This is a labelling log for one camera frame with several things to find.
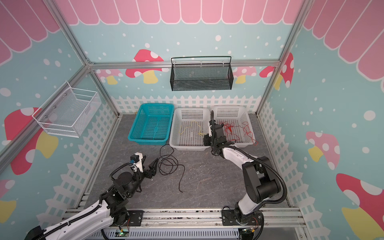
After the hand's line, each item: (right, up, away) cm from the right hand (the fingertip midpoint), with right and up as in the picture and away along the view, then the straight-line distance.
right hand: (205, 135), depth 93 cm
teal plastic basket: (-39, +8, +20) cm, 44 cm away
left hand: (-29, -13, -13) cm, 34 cm away
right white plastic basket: (+26, +8, +20) cm, 34 cm away
